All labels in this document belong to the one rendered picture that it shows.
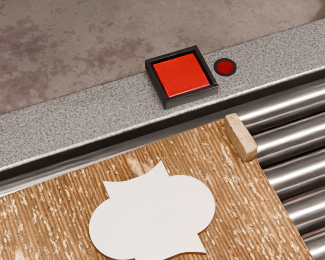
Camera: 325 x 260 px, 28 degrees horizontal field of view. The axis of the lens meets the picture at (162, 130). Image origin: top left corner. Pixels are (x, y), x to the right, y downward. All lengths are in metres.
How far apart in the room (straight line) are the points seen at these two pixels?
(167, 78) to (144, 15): 1.36
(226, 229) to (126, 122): 0.20
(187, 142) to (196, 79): 0.10
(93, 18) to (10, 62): 0.32
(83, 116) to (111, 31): 1.33
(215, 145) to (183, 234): 0.13
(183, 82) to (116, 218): 0.22
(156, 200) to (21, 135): 0.20
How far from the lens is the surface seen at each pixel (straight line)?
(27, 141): 0.83
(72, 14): 2.23
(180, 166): 0.77
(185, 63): 0.87
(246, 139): 0.77
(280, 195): 0.81
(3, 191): 0.80
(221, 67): 0.89
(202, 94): 0.85
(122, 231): 0.73
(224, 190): 0.76
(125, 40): 2.14
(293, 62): 0.91
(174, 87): 0.85
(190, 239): 0.72
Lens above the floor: 1.61
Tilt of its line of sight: 57 degrees down
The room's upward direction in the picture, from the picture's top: 1 degrees clockwise
